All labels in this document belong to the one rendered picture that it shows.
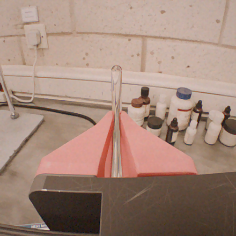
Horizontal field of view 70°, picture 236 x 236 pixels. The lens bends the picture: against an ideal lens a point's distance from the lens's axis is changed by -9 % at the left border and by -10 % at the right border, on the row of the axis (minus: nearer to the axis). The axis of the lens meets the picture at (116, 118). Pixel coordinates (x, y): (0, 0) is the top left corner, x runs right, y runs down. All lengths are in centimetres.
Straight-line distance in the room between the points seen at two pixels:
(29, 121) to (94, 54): 30
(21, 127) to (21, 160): 13
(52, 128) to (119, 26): 36
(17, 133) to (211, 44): 62
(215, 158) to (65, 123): 43
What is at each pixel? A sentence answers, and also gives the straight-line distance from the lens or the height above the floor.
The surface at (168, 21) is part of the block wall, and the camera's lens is 57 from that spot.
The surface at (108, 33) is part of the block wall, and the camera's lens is 60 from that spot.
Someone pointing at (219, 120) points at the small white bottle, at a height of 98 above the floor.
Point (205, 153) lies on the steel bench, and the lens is 51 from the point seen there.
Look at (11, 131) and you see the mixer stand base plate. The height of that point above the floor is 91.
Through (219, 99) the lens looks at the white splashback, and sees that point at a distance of 63.
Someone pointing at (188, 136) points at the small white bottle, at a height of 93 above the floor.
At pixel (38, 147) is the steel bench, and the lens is 52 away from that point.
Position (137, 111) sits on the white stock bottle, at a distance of 49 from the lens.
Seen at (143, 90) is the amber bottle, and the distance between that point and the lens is 53.
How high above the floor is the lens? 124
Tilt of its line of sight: 36 degrees down
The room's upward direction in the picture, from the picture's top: straight up
